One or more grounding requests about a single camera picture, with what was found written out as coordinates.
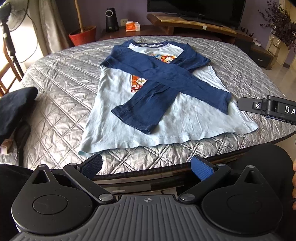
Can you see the dried purple flower plant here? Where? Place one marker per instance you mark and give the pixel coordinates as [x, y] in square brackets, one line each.
[278, 20]

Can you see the dark navy folded garment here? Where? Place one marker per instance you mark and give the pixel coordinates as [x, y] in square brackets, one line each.
[14, 106]

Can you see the wooden TV cabinet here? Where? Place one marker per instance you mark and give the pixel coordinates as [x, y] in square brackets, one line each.
[162, 25]

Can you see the plant trunk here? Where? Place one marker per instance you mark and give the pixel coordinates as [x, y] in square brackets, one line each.
[79, 16]

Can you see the person right hand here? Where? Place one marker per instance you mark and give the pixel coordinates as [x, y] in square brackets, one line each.
[294, 185]

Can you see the white wall socket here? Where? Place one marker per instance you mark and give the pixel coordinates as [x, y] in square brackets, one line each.
[123, 22]

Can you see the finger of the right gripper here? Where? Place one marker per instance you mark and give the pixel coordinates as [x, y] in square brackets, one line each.
[251, 105]

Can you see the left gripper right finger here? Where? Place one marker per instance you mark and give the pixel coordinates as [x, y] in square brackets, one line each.
[201, 167]

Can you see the black flat screen television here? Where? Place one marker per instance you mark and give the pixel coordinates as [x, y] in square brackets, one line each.
[222, 12]

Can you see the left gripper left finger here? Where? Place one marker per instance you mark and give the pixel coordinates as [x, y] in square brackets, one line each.
[91, 166]

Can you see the black cylindrical speaker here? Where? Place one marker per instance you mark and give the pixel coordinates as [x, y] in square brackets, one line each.
[111, 20]

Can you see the silver quilted table cover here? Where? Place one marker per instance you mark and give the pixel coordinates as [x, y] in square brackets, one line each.
[67, 83]

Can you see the wooden chair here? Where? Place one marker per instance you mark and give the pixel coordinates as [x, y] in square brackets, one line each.
[7, 66]

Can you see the orange white tissue box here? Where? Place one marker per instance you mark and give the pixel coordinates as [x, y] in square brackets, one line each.
[132, 26]

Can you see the blue raglan graphic shirt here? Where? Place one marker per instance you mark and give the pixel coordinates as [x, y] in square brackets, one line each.
[152, 94]

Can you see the beige curtain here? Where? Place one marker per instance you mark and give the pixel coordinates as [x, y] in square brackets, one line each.
[49, 28]

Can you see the red plant pot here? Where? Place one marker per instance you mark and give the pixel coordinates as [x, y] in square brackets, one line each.
[80, 38]

